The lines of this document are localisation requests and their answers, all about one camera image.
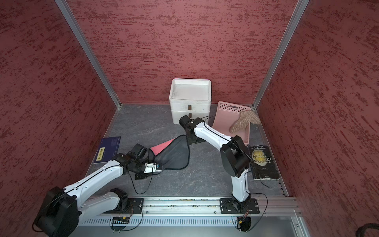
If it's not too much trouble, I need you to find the pink grey dishcloth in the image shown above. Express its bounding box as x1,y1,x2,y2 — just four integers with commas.
148,135,190,170

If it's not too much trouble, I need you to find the beige striped woven dishcloth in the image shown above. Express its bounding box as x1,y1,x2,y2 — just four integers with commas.
229,110,261,133

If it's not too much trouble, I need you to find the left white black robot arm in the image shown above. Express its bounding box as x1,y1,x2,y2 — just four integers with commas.
32,144,160,237

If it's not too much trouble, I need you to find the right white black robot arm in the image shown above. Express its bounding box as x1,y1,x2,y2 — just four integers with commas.
179,115,251,210

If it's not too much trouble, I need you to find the white three-drawer storage box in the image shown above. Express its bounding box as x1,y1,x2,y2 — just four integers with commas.
169,79,212,124

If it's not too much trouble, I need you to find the blue book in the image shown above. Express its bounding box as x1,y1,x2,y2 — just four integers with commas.
93,136,121,164

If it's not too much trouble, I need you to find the pink plastic basket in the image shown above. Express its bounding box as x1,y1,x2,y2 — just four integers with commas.
212,101,252,146

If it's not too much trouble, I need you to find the black book gold cover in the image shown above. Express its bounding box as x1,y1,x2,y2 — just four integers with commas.
247,145,280,180

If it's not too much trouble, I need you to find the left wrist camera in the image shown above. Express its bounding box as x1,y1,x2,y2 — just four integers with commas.
144,163,162,174

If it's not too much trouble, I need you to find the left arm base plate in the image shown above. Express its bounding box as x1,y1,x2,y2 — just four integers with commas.
115,198,144,215

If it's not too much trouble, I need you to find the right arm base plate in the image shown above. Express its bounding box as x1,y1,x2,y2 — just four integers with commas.
219,197,260,215

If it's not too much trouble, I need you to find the aluminium front rail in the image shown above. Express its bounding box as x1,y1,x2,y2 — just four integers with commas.
79,195,302,217

